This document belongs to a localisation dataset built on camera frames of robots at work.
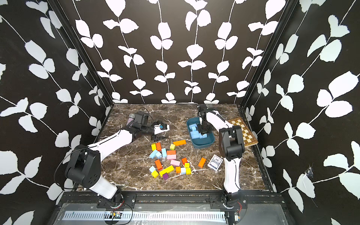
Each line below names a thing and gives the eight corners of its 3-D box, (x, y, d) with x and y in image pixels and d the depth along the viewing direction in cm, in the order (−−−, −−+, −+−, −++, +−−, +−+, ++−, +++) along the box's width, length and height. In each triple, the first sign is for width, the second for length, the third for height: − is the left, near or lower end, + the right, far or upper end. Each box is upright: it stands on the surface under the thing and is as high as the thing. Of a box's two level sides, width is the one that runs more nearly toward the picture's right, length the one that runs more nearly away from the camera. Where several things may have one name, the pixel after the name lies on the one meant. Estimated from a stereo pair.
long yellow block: (160, 176, 84) (160, 175, 82) (159, 172, 85) (158, 171, 84) (174, 169, 87) (174, 168, 85) (172, 166, 88) (172, 164, 87)
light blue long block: (149, 158, 91) (149, 157, 90) (151, 151, 95) (150, 149, 93) (160, 158, 91) (159, 157, 90) (161, 151, 95) (160, 149, 93)
